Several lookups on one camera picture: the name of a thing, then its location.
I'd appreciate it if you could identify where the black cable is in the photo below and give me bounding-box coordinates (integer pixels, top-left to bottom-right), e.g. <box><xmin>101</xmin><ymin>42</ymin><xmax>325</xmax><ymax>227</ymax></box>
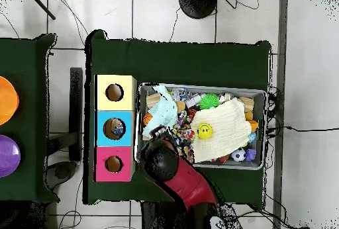
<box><xmin>267</xmin><ymin>125</ymin><xmax>339</xmax><ymax>133</ymax></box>

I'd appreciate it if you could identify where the cream waffle cloth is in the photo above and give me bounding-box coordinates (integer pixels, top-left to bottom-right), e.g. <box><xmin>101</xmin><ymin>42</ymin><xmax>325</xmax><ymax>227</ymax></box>
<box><xmin>190</xmin><ymin>97</ymin><xmax>252</xmax><ymax>164</ymax></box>

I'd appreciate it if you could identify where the wooden box with three holes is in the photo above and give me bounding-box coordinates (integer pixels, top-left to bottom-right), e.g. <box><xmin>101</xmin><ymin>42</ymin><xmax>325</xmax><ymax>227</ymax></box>
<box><xmin>94</xmin><ymin>74</ymin><xmax>137</xmax><ymax>183</ymax></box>

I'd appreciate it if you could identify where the light blue waffle cloth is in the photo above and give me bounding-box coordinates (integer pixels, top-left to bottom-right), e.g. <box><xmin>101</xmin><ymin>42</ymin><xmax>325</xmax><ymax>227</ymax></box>
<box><xmin>142</xmin><ymin>84</ymin><xmax>179</xmax><ymax>138</ymax></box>

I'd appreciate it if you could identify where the dark green tablecloth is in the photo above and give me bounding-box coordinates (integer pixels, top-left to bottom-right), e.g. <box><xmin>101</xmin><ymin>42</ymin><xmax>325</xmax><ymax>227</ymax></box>
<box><xmin>0</xmin><ymin>33</ymin><xmax>59</xmax><ymax>203</ymax></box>
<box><xmin>83</xmin><ymin>29</ymin><xmax>272</xmax><ymax>210</ymax></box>

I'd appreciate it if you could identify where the black round stand base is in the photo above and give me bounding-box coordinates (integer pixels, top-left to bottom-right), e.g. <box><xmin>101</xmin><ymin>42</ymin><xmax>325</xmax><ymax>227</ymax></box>
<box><xmin>178</xmin><ymin>0</ymin><xmax>218</xmax><ymax>19</ymax></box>

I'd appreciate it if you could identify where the orange plastic bowl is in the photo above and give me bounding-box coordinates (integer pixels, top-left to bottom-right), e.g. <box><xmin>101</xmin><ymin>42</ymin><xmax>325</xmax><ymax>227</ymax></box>
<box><xmin>0</xmin><ymin>75</ymin><xmax>20</xmax><ymax>126</ymax></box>

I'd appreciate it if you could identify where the crushed bottle with blue label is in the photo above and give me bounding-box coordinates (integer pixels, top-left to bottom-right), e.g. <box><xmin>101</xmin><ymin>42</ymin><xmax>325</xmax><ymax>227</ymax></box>
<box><xmin>111</xmin><ymin>124</ymin><xmax>125</xmax><ymax>138</ymax></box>
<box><xmin>171</xmin><ymin>87</ymin><xmax>189</xmax><ymax>102</ymax></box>

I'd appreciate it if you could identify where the orange toy block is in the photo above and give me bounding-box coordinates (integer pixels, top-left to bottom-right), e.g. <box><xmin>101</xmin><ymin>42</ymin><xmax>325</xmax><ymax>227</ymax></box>
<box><xmin>248</xmin><ymin>119</ymin><xmax>260</xmax><ymax>132</ymax></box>

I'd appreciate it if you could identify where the black upright panel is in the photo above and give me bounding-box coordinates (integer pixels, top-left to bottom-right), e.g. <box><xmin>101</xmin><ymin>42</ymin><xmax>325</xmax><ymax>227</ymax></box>
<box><xmin>69</xmin><ymin>67</ymin><xmax>83</xmax><ymax>162</ymax></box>

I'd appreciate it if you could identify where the shallow wire mesh bin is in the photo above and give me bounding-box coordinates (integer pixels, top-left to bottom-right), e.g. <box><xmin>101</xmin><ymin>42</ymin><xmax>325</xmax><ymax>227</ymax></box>
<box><xmin>134</xmin><ymin>82</ymin><xmax>267</xmax><ymax>171</ymax></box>

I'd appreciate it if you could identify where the black tripod leg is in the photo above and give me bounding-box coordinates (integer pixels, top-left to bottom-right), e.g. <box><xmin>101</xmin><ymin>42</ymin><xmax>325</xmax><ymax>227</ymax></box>
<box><xmin>27</xmin><ymin>0</ymin><xmax>56</xmax><ymax>21</ymax></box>

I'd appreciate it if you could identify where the yellow smiley ball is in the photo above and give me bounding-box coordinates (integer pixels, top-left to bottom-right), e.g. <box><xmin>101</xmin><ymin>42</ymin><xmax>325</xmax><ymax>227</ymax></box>
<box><xmin>196</xmin><ymin>122</ymin><xmax>214</xmax><ymax>140</ymax></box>

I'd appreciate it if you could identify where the small orange basketball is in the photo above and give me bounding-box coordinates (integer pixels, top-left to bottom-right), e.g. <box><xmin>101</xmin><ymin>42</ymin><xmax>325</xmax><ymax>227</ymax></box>
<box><xmin>142</xmin><ymin>113</ymin><xmax>154</xmax><ymax>127</ymax></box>

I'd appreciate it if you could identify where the purple plastic bowl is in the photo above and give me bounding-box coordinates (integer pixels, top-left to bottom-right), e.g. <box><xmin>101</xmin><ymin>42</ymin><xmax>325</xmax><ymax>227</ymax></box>
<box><xmin>0</xmin><ymin>134</ymin><xmax>21</xmax><ymax>179</ymax></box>

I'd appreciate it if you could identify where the green spiky rubber ball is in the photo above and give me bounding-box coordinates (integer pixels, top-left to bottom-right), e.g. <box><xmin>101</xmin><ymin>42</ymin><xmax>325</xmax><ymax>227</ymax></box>
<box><xmin>198</xmin><ymin>93</ymin><xmax>221</xmax><ymax>111</ymax></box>

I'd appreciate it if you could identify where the small soccer ball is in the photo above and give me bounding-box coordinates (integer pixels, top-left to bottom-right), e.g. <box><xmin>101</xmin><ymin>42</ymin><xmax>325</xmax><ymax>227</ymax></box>
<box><xmin>230</xmin><ymin>148</ymin><xmax>247</xmax><ymax>163</ymax></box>

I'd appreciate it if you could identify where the colourful polka dot cloth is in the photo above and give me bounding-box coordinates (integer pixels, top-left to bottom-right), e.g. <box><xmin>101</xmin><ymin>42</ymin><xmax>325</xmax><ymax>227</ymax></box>
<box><xmin>171</xmin><ymin>112</ymin><xmax>197</xmax><ymax>163</ymax></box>

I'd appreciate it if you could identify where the purple toy block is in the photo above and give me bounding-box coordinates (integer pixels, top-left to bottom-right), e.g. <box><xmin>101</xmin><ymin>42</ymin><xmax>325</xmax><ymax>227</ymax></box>
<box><xmin>244</xmin><ymin>148</ymin><xmax>258</xmax><ymax>162</ymax></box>

